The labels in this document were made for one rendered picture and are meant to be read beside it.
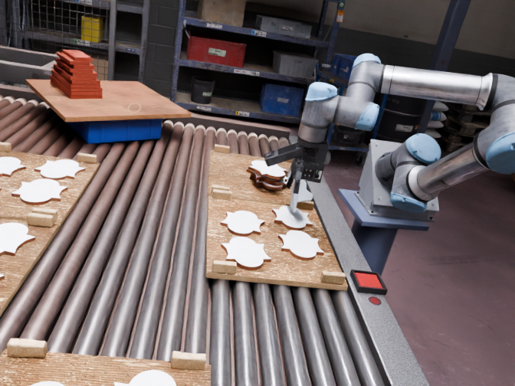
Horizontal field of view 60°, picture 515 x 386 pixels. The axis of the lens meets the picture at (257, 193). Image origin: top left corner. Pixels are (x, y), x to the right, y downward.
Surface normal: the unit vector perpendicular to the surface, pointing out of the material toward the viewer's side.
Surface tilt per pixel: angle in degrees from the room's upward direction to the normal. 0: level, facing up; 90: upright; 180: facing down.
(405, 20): 90
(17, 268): 0
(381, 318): 0
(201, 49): 90
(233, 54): 90
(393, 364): 0
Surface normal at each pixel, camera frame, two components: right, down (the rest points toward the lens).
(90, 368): 0.18, -0.89
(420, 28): 0.16, 0.44
